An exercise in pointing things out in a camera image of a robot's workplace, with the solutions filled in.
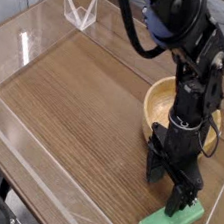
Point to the green rectangular block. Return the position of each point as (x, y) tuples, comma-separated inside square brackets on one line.
[(188, 216)]

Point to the clear acrylic corner bracket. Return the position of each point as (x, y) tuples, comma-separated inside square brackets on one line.
[(80, 17)]

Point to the brown wooden bowl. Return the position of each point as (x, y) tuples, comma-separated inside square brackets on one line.
[(156, 108)]

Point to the clear acrylic tray wall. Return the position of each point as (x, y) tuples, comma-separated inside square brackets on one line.
[(51, 194)]

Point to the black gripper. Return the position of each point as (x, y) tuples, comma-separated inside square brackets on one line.
[(175, 151)]

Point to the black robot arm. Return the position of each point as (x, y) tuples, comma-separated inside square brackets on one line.
[(187, 29)]

